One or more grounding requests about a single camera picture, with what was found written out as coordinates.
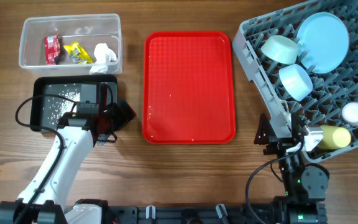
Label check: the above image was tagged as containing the light blue bowl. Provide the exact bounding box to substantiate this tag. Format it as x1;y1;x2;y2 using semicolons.
278;64;313;101

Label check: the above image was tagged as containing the white tissue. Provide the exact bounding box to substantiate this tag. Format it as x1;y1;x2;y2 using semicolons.
89;43;117;75

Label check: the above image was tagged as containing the yellow plastic cup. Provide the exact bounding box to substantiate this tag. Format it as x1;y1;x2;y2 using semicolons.
318;125;351;150

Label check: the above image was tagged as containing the yellow snack wrapper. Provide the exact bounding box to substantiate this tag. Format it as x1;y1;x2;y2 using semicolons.
63;41;94;64

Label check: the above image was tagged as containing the green bowl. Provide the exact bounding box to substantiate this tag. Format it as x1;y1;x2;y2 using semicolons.
261;35;299;65

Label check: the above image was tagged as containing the white plastic cup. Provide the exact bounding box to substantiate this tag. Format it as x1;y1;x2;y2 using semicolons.
341;102;358;126

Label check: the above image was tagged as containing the light blue plate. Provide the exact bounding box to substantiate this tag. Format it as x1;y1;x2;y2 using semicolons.
296;12;350;73

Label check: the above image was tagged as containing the white plastic spoon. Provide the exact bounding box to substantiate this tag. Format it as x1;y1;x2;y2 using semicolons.
280;100;291;124

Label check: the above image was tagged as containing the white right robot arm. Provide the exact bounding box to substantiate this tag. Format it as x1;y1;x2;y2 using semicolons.
246;114;330;223

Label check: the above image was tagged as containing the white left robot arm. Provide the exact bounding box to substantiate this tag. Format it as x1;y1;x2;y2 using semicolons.
0;100;136;223

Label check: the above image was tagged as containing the clear plastic waste bin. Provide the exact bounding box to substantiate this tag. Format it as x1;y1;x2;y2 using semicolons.
19;14;123;77

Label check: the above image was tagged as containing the grey dishwasher rack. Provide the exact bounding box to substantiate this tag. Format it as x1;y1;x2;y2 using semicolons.
232;1;358;163

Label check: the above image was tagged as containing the black rectangular tray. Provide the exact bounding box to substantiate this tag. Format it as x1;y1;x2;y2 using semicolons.
30;75;117;129

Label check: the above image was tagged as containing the red serving tray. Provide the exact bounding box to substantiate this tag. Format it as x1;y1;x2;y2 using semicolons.
142;31;236;144

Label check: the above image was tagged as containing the red snack wrapper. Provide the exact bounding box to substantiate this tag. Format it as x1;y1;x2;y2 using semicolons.
44;34;60;65

